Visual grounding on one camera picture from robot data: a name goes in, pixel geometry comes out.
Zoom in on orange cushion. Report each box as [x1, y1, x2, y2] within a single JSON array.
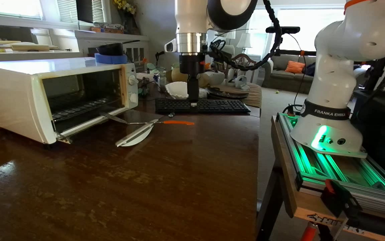
[[285, 59, 307, 76]]

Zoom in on white paper coffee filters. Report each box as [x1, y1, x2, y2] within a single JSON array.
[[165, 81, 190, 101]]

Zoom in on black computer keyboard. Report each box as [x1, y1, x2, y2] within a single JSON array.
[[154, 97, 252, 117]]

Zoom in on black red clamp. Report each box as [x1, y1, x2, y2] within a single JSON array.
[[300, 179, 364, 241]]

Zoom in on glass oven door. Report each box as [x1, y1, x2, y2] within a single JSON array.
[[51, 117, 162, 151]]

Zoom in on white cabinet glass doors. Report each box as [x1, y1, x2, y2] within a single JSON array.
[[74, 30, 152, 65]]

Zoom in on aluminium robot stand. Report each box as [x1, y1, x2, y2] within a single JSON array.
[[257, 112, 385, 241]]

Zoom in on white toaster oven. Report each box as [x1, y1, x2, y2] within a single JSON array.
[[0, 57, 140, 147]]

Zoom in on potted plant yellow flowers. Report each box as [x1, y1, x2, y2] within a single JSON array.
[[112, 0, 142, 35]]

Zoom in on black equipment box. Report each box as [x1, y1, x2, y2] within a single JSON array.
[[351, 86, 385, 189]]

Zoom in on black corrugated cable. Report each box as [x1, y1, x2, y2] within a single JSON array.
[[205, 0, 285, 73]]

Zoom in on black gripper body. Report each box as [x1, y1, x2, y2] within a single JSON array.
[[178, 53, 202, 78]]

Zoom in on tan rounded basket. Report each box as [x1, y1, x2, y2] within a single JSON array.
[[170, 65, 190, 86]]

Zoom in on black camera on stand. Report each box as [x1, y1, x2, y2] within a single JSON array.
[[265, 26, 303, 58]]

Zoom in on fish slice orange handle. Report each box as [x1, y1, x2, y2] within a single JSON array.
[[103, 112, 197, 128]]

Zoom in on grey sofa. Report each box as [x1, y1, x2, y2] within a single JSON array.
[[263, 53, 324, 94]]

